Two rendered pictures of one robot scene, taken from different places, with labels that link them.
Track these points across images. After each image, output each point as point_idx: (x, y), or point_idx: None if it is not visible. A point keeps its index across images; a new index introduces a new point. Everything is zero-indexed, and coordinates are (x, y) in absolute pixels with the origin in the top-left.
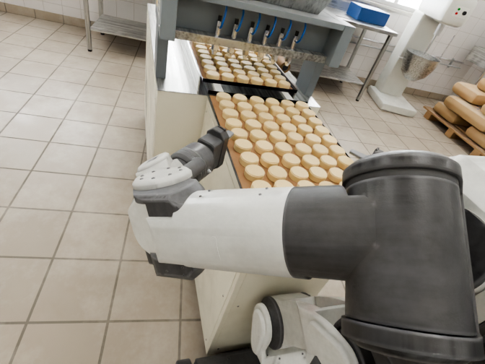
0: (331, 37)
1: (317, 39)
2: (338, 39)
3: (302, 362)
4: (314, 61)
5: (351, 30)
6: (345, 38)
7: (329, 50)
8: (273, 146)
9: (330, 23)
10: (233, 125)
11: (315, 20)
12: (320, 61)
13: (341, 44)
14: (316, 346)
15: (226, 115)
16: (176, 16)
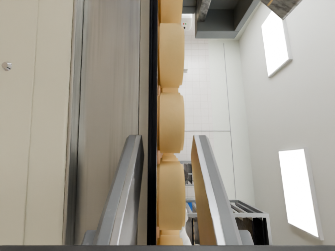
0: (223, 16)
1: (220, 0)
2: (225, 28)
3: None
4: (199, 12)
5: (232, 37)
6: (226, 35)
7: (211, 21)
8: (161, 156)
9: (246, 19)
10: (182, 77)
11: (256, 2)
12: (199, 18)
13: (220, 34)
14: None
15: (176, 0)
16: None
